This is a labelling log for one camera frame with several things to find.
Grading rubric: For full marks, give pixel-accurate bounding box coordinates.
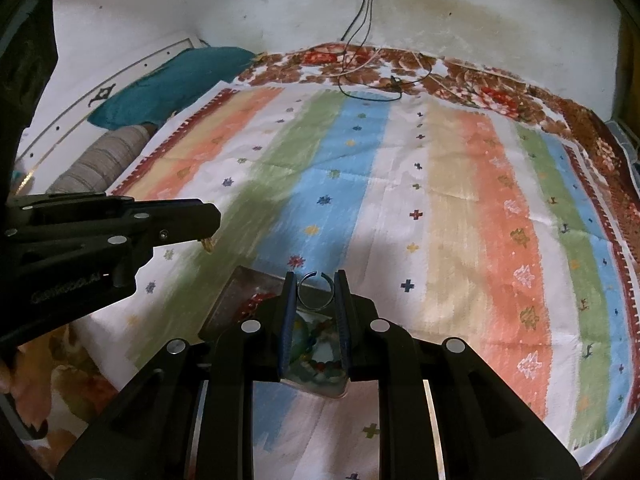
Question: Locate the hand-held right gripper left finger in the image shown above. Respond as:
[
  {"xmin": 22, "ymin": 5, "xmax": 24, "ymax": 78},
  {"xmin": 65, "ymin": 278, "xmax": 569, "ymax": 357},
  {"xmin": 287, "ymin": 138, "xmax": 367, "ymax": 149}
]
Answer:
[{"xmin": 55, "ymin": 271, "xmax": 301, "ymax": 480}]

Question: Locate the clear plastic jewelry box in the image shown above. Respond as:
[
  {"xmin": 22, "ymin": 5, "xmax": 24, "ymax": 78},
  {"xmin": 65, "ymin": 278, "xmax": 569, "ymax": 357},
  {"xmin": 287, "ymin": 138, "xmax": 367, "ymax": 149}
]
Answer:
[{"xmin": 198, "ymin": 265, "xmax": 351, "ymax": 402}]

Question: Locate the grey striped pillow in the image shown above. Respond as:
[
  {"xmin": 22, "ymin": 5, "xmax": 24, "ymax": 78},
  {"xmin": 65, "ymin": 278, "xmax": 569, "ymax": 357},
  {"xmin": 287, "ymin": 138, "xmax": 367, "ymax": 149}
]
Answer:
[{"xmin": 45, "ymin": 125, "xmax": 159, "ymax": 197}]

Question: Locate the silver ring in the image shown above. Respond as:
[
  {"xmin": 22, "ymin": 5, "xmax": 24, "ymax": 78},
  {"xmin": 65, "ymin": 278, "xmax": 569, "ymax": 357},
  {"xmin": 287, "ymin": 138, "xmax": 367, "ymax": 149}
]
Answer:
[{"xmin": 296, "ymin": 271, "xmax": 335, "ymax": 311}]

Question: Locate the black cable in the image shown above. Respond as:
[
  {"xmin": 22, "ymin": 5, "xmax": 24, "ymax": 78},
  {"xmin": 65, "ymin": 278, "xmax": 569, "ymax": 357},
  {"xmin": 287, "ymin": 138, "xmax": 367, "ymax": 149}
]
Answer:
[
  {"xmin": 361, "ymin": 0, "xmax": 377, "ymax": 48},
  {"xmin": 337, "ymin": 0, "xmax": 434, "ymax": 104}
]

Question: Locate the teal cloth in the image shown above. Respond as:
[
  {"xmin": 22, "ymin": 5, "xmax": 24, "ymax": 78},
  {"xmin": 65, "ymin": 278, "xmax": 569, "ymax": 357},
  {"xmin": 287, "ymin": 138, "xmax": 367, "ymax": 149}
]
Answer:
[{"xmin": 87, "ymin": 46, "xmax": 259, "ymax": 132}]

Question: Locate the green jade bangle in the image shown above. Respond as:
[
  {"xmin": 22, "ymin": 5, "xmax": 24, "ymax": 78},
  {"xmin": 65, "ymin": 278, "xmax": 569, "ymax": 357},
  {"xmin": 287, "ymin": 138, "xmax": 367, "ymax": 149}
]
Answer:
[{"xmin": 294, "ymin": 314, "xmax": 322, "ymax": 358}]

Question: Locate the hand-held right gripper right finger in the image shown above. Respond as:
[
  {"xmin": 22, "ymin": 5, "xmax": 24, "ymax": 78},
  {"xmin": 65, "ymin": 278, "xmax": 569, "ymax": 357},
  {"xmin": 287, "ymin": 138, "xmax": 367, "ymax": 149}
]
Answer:
[{"xmin": 334, "ymin": 269, "xmax": 583, "ymax": 480}]

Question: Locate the white cable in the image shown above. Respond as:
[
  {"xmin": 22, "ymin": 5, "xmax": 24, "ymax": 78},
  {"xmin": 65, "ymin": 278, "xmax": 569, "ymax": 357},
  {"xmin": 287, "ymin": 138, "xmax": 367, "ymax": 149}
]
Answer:
[{"xmin": 344, "ymin": 0, "xmax": 483, "ymax": 111}]

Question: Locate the white bed headboard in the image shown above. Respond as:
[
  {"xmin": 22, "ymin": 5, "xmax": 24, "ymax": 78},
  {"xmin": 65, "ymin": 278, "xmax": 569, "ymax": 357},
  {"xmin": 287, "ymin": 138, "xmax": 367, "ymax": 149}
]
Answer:
[{"xmin": 14, "ymin": 30, "xmax": 212, "ymax": 187}]

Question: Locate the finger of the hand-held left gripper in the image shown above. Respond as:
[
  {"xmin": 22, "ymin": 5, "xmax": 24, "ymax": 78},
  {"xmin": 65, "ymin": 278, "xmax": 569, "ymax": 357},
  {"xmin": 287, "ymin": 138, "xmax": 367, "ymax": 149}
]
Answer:
[
  {"xmin": 10, "ymin": 196, "xmax": 222, "ymax": 249},
  {"xmin": 106, "ymin": 234, "xmax": 152, "ymax": 287}
]

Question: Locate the brown floral blanket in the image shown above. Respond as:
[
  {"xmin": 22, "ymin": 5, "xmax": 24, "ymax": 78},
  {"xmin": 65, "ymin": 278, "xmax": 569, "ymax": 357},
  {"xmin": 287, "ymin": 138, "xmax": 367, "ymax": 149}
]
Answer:
[{"xmin": 0, "ymin": 42, "xmax": 640, "ymax": 461}]

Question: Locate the grey blue cloth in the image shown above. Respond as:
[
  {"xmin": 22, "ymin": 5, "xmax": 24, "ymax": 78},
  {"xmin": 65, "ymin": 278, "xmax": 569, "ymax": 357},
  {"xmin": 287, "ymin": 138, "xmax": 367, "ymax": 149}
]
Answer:
[{"xmin": 602, "ymin": 117, "xmax": 640, "ymax": 187}]

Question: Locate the multicolour bead bracelet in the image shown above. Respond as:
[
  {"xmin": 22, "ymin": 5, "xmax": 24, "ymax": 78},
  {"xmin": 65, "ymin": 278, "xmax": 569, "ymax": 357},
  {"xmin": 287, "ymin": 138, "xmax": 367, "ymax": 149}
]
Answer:
[{"xmin": 292, "ymin": 317, "xmax": 346, "ymax": 385}]

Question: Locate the striped woven blanket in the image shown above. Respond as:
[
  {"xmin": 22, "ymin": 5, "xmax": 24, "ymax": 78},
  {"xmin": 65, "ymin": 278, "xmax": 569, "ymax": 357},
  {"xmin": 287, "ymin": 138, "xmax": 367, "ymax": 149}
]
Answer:
[{"xmin": 75, "ymin": 85, "xmax": 640, "ymax": 480}]

